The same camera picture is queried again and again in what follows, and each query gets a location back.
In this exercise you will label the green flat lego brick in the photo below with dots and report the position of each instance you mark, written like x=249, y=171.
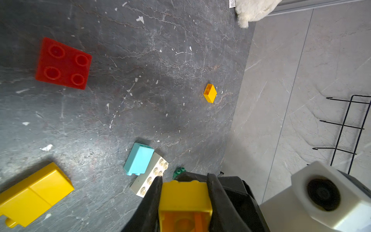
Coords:
x=178, y=171

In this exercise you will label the cyan lego brick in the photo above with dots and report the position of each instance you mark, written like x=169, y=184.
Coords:
x=138, y=159

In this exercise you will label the white plush toy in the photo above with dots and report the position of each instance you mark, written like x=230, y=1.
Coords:
x=252, y=10

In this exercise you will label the small yellow lego brick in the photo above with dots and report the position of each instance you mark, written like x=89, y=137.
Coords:
x=210, y=93

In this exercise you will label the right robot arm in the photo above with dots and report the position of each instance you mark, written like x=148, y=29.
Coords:
x=320, y=199

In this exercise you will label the black wire hook rack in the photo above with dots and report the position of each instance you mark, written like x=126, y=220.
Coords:
x=357, y=101

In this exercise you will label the yellow stepped lego brick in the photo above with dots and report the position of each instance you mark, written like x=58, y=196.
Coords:
x=27, y=200

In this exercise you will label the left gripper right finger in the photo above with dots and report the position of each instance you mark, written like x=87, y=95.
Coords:
x=235, y=208

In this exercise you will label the red lego brick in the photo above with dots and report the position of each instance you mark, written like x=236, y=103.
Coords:
x=63, y=65

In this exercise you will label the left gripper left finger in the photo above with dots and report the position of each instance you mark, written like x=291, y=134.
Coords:
x=145, y=218

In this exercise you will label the orange-yellow lego brick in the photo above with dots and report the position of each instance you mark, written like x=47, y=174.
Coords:
x=184, y=207

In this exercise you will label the white long lego brick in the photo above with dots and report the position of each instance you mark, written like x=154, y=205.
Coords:
x=157, y=166

